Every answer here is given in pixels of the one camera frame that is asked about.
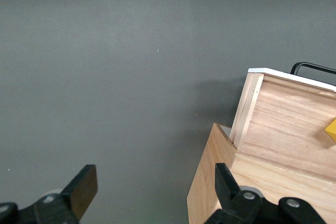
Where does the yellow cube block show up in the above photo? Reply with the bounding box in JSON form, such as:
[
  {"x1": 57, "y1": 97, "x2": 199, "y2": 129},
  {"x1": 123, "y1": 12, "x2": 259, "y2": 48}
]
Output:
[{"x1": 324, "y1": 118, "x2": 336, "y2": 146}]

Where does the white-fronted drawer with black handle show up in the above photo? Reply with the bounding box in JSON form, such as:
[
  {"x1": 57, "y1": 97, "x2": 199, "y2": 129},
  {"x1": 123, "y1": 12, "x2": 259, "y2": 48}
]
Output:
[{"x1": 229, "y1": 62, "x2": 336, "y2": 183}]

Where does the wooden drawer cabinet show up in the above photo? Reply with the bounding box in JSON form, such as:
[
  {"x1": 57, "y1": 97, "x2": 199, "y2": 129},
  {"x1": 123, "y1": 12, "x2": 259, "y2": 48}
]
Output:
[{"x1": 187, "y1": 122, "x2": 336, "y2": 224}]

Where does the dark grey table mat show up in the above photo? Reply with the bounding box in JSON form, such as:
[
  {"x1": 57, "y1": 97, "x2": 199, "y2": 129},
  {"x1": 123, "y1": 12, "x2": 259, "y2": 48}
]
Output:
[{"x1": 0, "y1": 0, "x2": 336, "y2": 224}]

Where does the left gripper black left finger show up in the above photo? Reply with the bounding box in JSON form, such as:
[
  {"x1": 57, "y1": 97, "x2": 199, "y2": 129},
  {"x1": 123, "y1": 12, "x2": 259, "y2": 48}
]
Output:
[{"x1": 0, "y1": 164, "x2": 98, "y2": 224}]

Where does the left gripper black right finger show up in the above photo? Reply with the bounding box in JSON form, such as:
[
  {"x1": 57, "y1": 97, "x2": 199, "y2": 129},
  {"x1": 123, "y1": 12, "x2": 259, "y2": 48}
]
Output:
[{"x1": 204, "y1": 163, "x2": 326, "y2": 224}]

